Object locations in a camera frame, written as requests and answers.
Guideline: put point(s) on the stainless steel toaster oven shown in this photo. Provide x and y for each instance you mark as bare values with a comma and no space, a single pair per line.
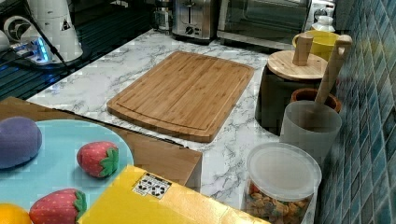
267,23

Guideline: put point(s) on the clear cereal jar with lid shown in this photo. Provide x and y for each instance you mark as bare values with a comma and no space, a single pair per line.
282,184

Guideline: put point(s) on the dark canister with wooden lid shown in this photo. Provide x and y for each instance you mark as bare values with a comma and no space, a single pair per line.
286,71

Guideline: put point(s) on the yellow mug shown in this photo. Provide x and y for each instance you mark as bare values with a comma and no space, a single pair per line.
314,46

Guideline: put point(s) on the brown utensil crock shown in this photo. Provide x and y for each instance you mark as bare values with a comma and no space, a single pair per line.
310,94

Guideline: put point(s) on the stainless steel slot toaster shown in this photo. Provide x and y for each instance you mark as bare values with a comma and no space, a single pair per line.
196,19

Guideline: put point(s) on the frosted plastic cup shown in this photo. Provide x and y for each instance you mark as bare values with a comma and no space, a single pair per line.
311,127

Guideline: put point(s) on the wooden tray with handle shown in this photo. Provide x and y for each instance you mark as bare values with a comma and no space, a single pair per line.
161,157

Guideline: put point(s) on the orange toy fruit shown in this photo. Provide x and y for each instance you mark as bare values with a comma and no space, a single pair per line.
13,214

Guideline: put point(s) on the red toy strawberry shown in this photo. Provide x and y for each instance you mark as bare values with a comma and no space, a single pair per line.
63,206
99,159

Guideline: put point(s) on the white cap bottle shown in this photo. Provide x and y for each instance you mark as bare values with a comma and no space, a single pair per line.
324,23

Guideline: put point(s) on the light blue plate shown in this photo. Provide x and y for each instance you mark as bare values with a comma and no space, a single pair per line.
56,166

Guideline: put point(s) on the purple toy eggplant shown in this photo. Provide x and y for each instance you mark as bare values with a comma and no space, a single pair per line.
20,140

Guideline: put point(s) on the yellow cereal box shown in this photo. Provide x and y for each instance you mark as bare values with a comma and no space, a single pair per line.
138,197

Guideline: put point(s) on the bamboo cutting board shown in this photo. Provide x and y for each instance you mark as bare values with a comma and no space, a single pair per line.
187,95

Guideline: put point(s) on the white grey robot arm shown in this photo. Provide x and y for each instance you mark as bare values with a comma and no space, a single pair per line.
46,29

